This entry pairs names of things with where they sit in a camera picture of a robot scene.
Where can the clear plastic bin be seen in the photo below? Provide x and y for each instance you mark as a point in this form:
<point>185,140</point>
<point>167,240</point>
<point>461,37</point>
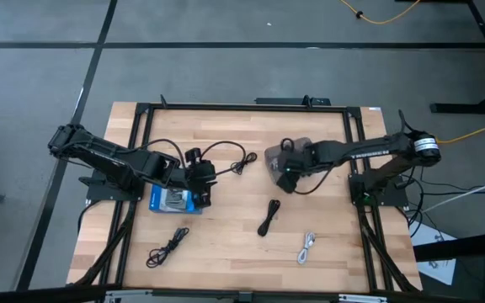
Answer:
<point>271,151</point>

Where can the black bar behind table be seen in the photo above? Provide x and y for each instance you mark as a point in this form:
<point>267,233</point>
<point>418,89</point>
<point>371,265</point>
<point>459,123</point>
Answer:
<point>276,101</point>

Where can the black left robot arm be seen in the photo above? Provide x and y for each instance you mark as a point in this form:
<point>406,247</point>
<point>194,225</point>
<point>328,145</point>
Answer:
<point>99,151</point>

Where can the black floor beam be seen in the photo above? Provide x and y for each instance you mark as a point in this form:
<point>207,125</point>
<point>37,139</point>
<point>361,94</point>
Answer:
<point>457,248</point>

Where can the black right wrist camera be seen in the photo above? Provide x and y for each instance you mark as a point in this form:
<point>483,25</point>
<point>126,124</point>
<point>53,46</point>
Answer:
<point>286,183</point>

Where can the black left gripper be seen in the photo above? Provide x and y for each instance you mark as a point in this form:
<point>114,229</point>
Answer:
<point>204,173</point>

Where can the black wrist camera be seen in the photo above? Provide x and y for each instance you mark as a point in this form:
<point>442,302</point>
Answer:
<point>286,183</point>
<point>193,155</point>

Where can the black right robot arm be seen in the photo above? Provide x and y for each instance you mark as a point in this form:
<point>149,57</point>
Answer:
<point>364,152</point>

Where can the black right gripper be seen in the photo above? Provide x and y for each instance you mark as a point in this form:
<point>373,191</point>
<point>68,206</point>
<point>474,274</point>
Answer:
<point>296,162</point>

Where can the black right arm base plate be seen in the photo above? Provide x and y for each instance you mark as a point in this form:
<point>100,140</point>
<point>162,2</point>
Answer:
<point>390,198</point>

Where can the silver rig bracket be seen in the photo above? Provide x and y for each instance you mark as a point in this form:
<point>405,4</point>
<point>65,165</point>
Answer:
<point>129,295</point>
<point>362,299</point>

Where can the blue retail box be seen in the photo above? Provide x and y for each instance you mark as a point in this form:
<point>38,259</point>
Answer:
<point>158,203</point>

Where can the black aluminium table frame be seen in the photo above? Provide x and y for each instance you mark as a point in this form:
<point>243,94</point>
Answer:
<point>246,107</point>

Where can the white paper sheet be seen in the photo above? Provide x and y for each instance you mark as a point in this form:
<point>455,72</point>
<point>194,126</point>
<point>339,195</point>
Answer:
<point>440,269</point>

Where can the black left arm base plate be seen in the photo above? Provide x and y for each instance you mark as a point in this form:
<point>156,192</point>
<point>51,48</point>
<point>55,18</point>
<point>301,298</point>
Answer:
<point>99,193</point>

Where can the black overhead rig beam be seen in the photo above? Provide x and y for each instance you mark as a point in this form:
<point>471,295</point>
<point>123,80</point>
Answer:
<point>36,294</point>

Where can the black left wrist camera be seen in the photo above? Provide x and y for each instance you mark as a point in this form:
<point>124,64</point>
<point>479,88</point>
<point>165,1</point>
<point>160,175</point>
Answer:
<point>193,155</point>

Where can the black neighbouring table frame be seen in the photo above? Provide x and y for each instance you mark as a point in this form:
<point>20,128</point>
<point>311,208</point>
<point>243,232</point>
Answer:
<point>470,108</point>

